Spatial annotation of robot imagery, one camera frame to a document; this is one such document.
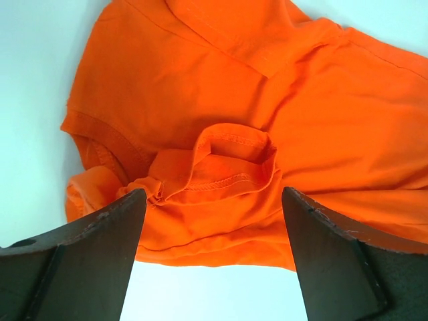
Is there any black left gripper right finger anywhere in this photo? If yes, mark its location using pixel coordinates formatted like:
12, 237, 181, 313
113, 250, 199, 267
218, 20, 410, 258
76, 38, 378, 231
282, 187, 427, 321

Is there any orange t shirt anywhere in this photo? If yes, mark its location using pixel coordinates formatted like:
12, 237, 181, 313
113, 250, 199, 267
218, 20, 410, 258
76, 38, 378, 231
61, 1, 427, 270

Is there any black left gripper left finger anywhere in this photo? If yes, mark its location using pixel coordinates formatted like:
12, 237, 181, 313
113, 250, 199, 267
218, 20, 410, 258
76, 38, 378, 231
1, 189, 146, 321

